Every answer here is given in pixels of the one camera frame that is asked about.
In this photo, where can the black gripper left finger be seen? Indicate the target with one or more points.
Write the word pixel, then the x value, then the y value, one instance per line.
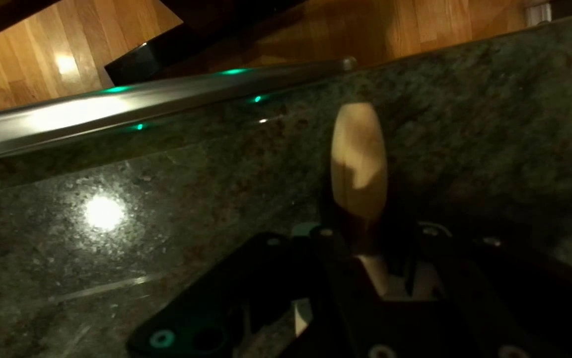
pixel 350 303

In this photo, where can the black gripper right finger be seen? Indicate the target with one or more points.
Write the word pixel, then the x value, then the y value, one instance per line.
pixel 491 325

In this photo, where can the wooden rolling pin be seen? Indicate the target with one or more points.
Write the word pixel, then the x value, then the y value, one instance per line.
pixel 358 174

